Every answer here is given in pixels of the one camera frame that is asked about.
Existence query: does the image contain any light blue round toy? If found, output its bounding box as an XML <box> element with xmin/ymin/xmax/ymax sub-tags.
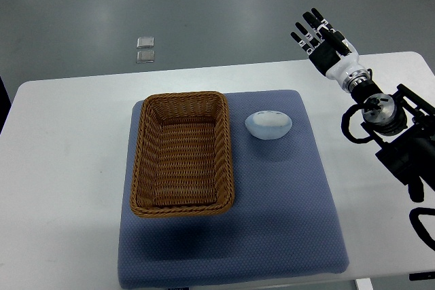
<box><xmin>245</xmin><ymin>110</ymin><xmax>293</xmax><ymax>141</ymax></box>

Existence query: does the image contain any blue padded mat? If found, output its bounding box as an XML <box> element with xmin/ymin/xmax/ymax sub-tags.
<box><xmin>117</xmin><ymin>90</ymin><xmax>351</xmax><ymax>290</ymax></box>

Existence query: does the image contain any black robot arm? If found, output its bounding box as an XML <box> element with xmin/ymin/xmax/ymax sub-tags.
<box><xmin>291</xmin><ymin>8</ymin><xmax>434</xmax><ymax>203</ymax></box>

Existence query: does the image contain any metal floor plate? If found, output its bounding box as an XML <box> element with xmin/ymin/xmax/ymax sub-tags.
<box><xmin>137</xmin><ymin>37</ymin><xmax>154</xmax><ymax>49</ymax></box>
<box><xmin>136</xmin><ymin>50</ymin><xmax>155</xmax><ymax>63</ymax></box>

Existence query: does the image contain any brown wicker basket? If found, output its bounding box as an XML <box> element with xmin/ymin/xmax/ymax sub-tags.
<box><xmin>130</xmin><ymin>91</ymin><xmax>235</xmax><ymax>218</ymax></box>

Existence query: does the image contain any white table leg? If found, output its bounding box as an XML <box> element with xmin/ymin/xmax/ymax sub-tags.
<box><xmin>354</xmin><ymin>278</ymin><xmax>374</xmax><ymax>290</ymax></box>

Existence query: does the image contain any lower metal floor plate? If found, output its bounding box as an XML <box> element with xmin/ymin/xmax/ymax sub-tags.
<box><xmin>136</xmin><ymin>50</ymin><xmax>155</xmax><ymax>63</ymax></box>

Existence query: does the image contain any upper metal floor plate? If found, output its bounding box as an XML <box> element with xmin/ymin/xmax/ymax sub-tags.
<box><xmin>137</xmin><ymin>37</ymin><xmax>154</xmax><ymax>49</ymax></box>

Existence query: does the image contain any black cable loop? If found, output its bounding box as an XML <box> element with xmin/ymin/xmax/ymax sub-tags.
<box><xmin>408</xmin><ymin>207</ymin><xmax>435</xmax><ymax>247</ymax></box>

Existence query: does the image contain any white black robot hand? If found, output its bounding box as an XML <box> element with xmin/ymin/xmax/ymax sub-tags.
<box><xmin>290</xmin><ymin>7</ymin><xmax>364</xmax><ymax>76</ymax></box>

